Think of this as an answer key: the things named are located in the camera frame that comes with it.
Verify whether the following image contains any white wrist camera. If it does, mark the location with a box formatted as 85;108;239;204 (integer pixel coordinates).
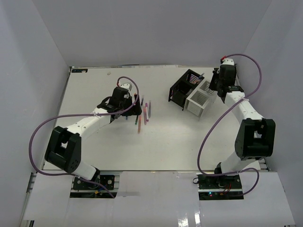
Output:
120;83;132;92
220;56;235;66

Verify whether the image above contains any white slotted container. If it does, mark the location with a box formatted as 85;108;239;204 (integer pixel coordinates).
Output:
184;80;217;120

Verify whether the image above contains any purple cable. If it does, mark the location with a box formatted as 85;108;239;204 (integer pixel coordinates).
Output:
28;76;140;199
196;53;263;196

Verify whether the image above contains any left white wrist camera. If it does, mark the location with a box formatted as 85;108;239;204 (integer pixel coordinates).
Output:
120;83;132;92

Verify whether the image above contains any black slotted container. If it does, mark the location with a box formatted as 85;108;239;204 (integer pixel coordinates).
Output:
168;69;204;110

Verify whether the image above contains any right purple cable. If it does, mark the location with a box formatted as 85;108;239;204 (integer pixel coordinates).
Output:
196;53;263;196

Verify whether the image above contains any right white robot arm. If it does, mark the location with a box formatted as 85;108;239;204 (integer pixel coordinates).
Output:
210;63;276;189

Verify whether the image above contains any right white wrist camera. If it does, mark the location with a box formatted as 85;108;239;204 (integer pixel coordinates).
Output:
220;56;235;66

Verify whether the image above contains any mauve pen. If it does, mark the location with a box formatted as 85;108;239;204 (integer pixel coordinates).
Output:
143;107;148;125

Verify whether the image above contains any tan pen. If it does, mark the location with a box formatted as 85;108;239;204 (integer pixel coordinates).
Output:
137;115;142;134

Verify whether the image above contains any left blue table label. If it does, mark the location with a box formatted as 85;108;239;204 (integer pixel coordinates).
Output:
71;69;88;73

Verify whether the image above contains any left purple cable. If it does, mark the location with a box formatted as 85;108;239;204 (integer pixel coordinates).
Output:
28;76;140;199

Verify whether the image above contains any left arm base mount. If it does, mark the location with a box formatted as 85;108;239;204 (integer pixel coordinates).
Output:
70;171;121;199

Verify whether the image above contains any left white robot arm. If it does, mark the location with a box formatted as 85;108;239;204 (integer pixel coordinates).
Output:
45;83;142;189

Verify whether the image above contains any grey pen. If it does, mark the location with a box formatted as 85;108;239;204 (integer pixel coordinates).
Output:
148;100;152;118

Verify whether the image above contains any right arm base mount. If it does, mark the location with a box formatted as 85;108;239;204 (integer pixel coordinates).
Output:
192;174;244;201

